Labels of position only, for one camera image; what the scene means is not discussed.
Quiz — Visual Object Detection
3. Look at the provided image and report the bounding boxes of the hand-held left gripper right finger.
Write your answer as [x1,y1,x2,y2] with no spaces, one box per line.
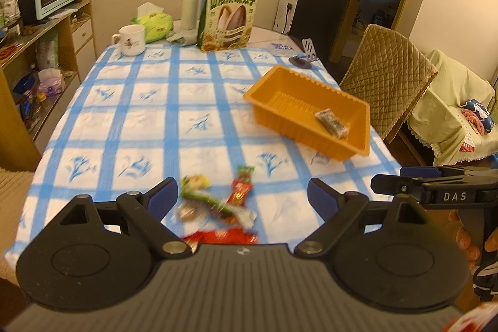
[294,178,429,257]

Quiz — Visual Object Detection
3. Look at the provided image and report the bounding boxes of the small red green-topped snack packet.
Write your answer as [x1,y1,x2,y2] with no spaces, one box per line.
[228,166,256,209]

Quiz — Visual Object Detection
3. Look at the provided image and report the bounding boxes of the wooden cabinet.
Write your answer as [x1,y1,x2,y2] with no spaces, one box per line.
[0,0,97,171]

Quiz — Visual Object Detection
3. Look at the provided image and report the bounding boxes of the quilted beige chair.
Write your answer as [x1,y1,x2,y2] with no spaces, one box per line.
[339,24,439,145]
[0,169,37,278]

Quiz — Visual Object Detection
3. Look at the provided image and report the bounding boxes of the blue checked tablecloth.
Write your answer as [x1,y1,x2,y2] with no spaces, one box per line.
[4,19,401,278]

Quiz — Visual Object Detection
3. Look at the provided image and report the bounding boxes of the green tissue pack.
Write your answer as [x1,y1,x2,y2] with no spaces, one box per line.
[131,2,174,44]

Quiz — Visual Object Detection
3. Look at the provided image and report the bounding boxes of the black appliance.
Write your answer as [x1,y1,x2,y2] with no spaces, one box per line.
[290,0,350,62]

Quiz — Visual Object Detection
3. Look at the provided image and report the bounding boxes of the red white clothing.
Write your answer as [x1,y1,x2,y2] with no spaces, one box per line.
[444,302,498,332]

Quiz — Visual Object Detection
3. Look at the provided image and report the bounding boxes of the sofa with green cover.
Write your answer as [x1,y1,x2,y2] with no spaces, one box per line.
[406,50,498,166]

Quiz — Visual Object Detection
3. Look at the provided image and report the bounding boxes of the orange plastic tray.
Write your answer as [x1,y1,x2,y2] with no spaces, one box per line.
[243,64,371,162]

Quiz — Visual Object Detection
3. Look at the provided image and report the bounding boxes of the person's right hand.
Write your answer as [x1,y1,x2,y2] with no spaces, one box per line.
[449,209,498,263]

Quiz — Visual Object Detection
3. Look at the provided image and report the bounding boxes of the green snack bags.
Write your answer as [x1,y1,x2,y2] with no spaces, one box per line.
[0,0,21,30]

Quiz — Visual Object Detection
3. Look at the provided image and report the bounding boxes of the white printed mug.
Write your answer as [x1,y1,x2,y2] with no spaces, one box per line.
[111,25,147,57]

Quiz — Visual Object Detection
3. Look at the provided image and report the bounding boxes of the green yellow snack packet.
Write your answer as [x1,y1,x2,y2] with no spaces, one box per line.
[181,175,211,193]

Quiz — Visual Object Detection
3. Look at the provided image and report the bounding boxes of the grey cloth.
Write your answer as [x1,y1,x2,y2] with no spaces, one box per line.
[167,29,200,47]

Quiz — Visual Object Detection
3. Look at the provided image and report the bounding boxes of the blue white plush cushion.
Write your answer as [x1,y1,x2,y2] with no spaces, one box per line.
[461,99,493,134]

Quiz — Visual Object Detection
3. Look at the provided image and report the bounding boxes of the blue bowl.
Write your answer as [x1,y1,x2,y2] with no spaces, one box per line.
[13,73,40,95]

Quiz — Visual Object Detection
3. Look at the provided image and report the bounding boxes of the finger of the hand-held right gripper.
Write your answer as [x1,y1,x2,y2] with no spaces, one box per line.
[371,174,425,197]
[400,165,498,180]

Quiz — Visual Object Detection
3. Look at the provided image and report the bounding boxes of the sunflower seed bag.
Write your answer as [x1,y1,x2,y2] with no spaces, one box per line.
[196,0,262,53]

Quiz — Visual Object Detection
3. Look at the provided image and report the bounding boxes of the clear plastic bag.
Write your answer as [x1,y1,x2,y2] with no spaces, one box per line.
[36,34,60,71]

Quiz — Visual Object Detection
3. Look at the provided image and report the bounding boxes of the brown round candy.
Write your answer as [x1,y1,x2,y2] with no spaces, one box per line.
[177,203,200,222]

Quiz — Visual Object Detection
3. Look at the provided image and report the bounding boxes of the purple tissue pack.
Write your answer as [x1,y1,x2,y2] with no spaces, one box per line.
[38,68,65,96]

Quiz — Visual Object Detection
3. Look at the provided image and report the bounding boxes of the dark snack packet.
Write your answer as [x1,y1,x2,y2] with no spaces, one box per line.
[314,108,350,139]

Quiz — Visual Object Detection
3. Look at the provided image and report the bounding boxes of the large red snack packet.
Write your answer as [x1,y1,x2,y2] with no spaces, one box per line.
[181,230,259,245]

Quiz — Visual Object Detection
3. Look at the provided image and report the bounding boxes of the white slotted spatula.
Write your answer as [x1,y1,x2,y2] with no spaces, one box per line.
[301,38,318,59]

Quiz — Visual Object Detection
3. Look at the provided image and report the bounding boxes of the white thermos bottle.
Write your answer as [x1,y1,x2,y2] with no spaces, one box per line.
[181,0,201,34]

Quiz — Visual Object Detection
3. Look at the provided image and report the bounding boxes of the long sausage snack packet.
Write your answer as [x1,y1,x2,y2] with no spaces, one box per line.
[182,190,258,228]

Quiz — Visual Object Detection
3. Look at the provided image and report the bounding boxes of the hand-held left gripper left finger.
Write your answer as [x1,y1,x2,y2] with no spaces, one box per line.
[58,177,193,260]

